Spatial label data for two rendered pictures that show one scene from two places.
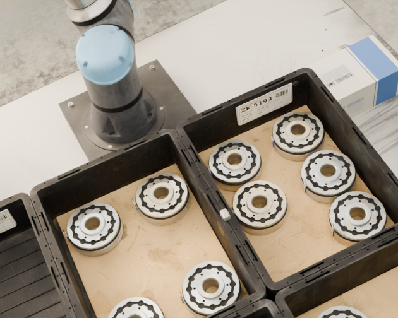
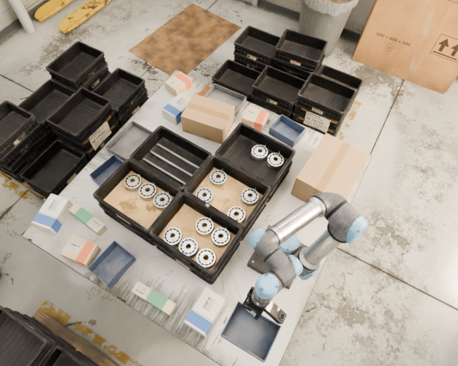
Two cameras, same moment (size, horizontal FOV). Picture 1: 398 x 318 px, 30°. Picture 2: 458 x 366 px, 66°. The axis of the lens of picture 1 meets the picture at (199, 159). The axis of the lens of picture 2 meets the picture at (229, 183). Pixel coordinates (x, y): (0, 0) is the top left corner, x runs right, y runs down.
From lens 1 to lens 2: 157 cm
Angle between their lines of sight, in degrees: 60
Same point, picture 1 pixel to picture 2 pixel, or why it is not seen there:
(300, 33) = not seen: hidden behind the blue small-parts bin
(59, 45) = not seen: outside the picture
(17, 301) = (256, 171)
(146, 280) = (225, 192)
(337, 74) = (209, 304)
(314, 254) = (181, 221)
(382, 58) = (194, 322)
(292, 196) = (197, 237)
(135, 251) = (234, 198)
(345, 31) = (222, 351)
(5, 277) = (264, 175)
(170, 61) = (286, 295)
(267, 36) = not seen: hidden behind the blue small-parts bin
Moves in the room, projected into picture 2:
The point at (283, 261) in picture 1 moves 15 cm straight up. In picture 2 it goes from (189, 216) to (187, 203)
